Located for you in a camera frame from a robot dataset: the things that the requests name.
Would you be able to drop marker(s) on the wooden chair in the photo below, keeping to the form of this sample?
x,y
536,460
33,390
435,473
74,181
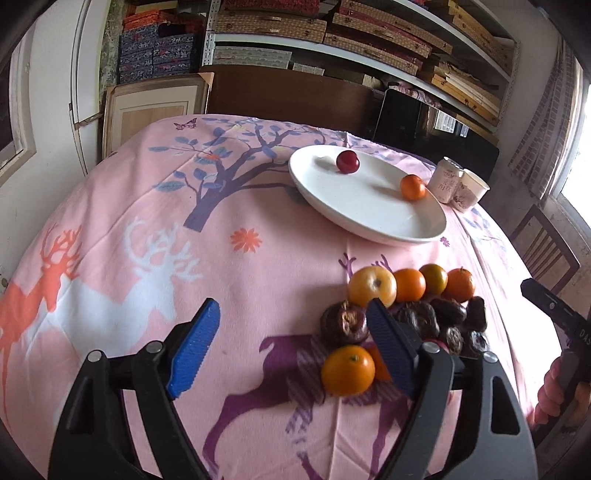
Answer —
x,y
545,253

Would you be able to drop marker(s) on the white beverage can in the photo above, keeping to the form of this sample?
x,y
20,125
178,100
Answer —
x,y
445,180

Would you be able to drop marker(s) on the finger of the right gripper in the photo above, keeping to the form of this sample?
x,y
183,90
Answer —
x,y
575,327

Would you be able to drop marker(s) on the person right hand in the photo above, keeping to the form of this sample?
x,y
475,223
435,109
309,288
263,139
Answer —
x,y
551,398

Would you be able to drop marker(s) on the white paper cup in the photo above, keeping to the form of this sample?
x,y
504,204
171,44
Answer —
x,y
469,191

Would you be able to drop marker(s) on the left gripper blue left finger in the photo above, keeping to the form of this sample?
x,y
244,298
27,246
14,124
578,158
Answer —
x,y
188,344

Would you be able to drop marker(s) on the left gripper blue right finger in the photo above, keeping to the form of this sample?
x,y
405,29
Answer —
x,y
397,351

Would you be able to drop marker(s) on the window right side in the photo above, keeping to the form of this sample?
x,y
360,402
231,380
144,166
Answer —
x,y
573,189

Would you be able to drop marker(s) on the white metal shelf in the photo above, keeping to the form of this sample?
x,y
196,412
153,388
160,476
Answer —
x,y
454,51

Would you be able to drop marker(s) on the window with white frame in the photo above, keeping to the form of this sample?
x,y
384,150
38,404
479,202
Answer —
x,y
17,139

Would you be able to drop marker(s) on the red plum on plate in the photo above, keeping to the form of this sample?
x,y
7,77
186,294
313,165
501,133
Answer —
x,y
348,162

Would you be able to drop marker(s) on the curtain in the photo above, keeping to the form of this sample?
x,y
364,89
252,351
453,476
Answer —
x,y
542,150

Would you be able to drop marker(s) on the orange tangerine behind finger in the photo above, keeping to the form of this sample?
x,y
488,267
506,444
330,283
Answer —
x,y
381,370

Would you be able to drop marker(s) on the orange tangerine in row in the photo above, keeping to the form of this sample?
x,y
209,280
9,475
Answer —
x,y
411,285

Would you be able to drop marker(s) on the orange tangerine on plate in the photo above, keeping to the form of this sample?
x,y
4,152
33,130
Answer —
x,y
412,187

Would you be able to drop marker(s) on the blue patterned boxes stack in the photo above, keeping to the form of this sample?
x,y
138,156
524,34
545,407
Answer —
x,y
155,51

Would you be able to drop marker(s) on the white door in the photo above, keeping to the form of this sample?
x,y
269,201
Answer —
x,y
64,81

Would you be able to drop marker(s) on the greenish orange tangerine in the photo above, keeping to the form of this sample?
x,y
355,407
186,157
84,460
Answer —
x,y
436,279

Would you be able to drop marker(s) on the small dark water chestnut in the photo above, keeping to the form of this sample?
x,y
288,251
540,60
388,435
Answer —
x,y
453,339

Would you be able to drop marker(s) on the white oval plate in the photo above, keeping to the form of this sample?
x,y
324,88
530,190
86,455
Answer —
x,y
367,203

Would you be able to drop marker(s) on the pink printed tablecloth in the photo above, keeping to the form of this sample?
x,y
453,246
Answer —
x,y
204,207

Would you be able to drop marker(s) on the dark brown cabinet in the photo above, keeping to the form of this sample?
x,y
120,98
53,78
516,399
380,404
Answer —
x,y
285,95

